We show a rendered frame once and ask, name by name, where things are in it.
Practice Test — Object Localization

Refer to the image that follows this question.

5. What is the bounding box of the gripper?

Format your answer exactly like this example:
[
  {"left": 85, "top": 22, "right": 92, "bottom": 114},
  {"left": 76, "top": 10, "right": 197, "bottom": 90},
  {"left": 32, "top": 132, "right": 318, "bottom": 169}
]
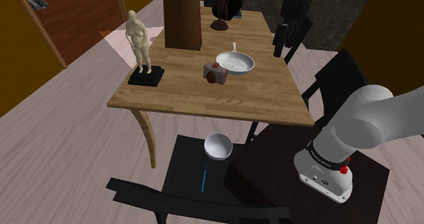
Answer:
[{"left": 272, "top": 0, "right": 314, "bottom": 65}]

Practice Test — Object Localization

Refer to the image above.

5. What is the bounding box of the white frying pan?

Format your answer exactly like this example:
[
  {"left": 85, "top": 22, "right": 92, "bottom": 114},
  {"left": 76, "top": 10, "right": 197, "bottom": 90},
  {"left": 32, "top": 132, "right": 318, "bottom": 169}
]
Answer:
[{"left": 215, "top": 41, "right": 256, "bottom": 76}]

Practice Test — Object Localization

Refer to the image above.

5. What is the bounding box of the dark grey stone cabinet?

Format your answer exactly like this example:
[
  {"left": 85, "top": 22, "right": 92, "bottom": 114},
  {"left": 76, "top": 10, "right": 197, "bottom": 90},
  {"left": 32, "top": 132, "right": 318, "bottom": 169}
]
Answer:
[{"left": 237, "top": 0, "right": 372, "bottom": 51}]

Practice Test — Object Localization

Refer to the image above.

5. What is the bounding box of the black chair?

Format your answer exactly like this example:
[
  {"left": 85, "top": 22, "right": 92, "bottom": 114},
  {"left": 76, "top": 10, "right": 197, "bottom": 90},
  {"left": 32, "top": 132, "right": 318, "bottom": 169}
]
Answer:
[
  {"left": 105, "top": 134, "right": 291, "bottom": 224},
  {"left": 245, "top": 48, "right": 370, "bottom": 145}
]

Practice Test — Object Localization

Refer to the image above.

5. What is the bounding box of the black round object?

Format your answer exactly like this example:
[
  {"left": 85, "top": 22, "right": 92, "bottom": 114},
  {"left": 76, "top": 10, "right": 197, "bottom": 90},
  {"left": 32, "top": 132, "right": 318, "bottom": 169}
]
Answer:
[{"left": 211, "top": 0, "right": 244, "bottom": 21}]

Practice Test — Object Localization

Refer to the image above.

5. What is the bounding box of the brown cake piece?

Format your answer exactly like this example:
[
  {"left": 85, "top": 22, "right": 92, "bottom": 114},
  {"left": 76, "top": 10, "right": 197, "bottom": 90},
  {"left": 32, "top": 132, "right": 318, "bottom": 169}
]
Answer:
[{"left": 202, "top": 62, "right": 229, "bottom": 86}]

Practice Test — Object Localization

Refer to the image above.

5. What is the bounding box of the dark brown figure statue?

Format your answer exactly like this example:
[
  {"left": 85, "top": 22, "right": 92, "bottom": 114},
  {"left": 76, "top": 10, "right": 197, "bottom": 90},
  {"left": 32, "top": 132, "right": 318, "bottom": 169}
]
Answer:
[{"left": 210, "top": 0, "right": 230, "bottom": 31}]

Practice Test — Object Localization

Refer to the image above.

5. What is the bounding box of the tall brown wooden block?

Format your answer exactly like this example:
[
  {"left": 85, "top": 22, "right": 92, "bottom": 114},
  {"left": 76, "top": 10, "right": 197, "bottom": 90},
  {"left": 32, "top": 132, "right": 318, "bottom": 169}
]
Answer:
[{"left": 162, "top": 0, "right": 203, "bottom": 52}]

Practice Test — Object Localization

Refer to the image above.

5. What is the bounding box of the wooden table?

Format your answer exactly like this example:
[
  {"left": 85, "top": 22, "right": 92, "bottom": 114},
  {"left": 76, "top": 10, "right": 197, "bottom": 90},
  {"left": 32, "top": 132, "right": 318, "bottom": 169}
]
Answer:
[{"left": 106, "top": 0, "right": 315, "bottom": 170}]

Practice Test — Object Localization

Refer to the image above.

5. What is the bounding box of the white bowl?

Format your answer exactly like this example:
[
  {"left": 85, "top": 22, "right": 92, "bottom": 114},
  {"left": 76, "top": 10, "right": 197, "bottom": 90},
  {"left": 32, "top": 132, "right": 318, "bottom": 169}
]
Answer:
[{"left": 203, "top": 132, "right": 234, "bottom": 162}]

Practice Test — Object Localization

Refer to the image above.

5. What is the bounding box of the beige human figure, black base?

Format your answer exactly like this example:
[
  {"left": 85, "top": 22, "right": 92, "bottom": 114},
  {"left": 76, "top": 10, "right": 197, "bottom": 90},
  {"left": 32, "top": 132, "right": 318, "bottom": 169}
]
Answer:
[{"left": 127, "top": 10, "right": 165, "bottom": 88}]

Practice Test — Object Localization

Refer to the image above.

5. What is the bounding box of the blue pen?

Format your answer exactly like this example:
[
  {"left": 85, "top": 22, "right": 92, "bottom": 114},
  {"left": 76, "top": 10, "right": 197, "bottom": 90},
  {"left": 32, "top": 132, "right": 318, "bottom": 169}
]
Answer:
[{"left": 200, "top": 160, "right": 209, "bottom": 196}]

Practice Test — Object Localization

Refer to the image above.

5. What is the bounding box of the wooden door frame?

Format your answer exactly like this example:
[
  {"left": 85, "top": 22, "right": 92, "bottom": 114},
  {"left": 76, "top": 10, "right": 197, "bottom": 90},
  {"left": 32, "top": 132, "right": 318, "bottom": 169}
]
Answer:
[{"left": 10, "top": 0, "right": 129, "bottom": 70}]

